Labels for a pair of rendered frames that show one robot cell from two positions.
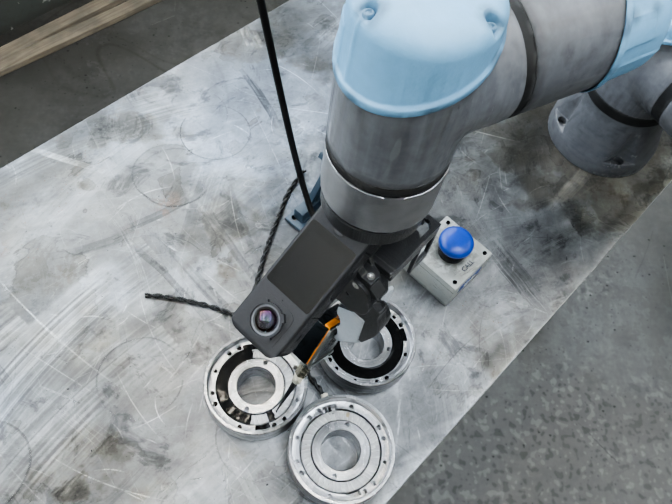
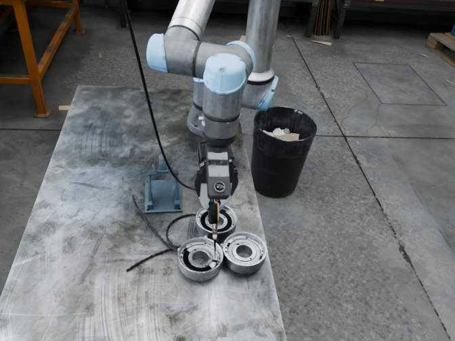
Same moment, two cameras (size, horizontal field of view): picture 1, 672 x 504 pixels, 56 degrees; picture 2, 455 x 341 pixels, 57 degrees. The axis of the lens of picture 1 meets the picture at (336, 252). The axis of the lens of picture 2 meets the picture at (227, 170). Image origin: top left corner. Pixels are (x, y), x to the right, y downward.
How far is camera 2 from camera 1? 0.57 m
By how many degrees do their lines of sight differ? 34
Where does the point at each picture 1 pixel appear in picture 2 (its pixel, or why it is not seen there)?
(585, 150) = not seen: hidden behind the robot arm
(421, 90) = (240, 81)
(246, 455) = (218, 282)
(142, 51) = not seen: outside the picture
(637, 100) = not seen: hidden behind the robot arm
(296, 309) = (225, 177)
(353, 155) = (225, 111)
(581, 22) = (245, 58)
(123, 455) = (181, 317)
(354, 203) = (227, 128)
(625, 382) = (269, 229)
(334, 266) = (224, 159)
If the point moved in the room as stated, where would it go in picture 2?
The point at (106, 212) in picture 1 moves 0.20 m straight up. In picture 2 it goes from (75, 260) to (61, 198)
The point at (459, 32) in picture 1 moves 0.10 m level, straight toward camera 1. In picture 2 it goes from (241, 64) to (273, 90)
